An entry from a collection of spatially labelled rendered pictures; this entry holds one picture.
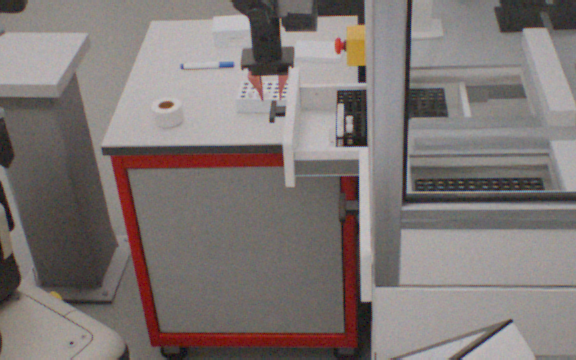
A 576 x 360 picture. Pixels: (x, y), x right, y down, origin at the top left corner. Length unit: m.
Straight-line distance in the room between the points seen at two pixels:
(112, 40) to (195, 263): 2.12
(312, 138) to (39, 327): 0.90
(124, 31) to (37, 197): 1.79
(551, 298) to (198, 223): 1.03
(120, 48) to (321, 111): 2.30
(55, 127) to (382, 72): 1.46
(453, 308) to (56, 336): 1.20
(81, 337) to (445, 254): 1.20
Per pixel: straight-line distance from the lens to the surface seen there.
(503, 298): 1.35
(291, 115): 1.72
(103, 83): 3.84
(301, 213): 2.08
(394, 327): 1.38
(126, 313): 2.69
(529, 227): 1.26
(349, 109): 1.79
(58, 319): 2.32
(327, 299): 2.27
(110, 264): 2.85
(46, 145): 2.47
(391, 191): 1.20
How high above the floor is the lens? 1.85
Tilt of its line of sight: 36 degrees down
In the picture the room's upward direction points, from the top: 4 degrees counter-clockwise
